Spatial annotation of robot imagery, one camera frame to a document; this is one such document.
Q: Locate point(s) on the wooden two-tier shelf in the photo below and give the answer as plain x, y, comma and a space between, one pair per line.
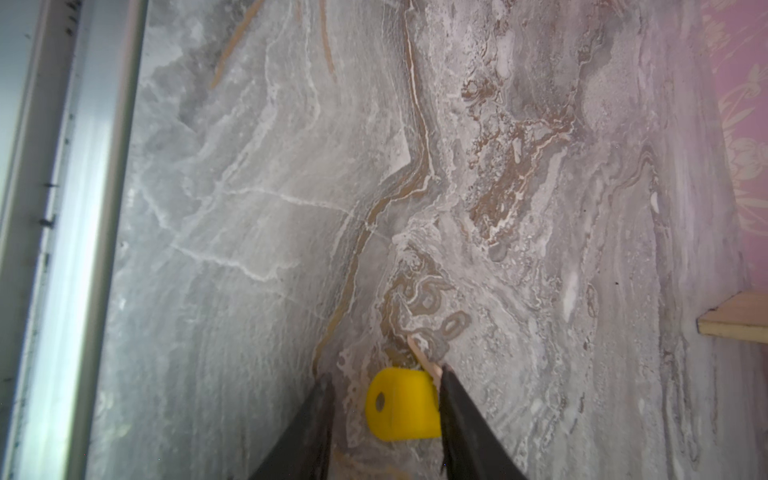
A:
742, 317

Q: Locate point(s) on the key with yellow tag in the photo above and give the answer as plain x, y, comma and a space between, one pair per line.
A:
403, 404

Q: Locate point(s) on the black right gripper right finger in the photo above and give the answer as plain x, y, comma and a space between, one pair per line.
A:
470, 448

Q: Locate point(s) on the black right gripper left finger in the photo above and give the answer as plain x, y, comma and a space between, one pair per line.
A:
303, 451

